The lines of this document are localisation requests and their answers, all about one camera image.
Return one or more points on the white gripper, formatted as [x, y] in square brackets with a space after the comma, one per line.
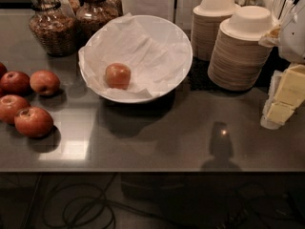
[294, 38]

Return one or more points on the red apple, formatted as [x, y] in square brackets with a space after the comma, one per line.
[33, 122]
[14, 82]
[10, 104]
[118, 76]
[45, 82]

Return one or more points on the white bowl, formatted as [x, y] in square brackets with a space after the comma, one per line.
[178, 35]

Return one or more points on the red apple far left edge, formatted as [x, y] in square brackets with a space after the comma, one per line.
[3, 69]

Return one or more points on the back stack of paper bowls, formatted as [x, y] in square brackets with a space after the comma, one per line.
[207, 17]

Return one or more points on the white paper liner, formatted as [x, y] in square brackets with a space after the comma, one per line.
[143, 54]

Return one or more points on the glass jar of granola right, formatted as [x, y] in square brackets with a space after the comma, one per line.
[95, 14]

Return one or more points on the glass jar of granola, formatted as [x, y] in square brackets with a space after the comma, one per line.
[53, 29]
[95, 14]

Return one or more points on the glass jar of granola left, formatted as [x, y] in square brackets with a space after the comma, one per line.
[53, 29]

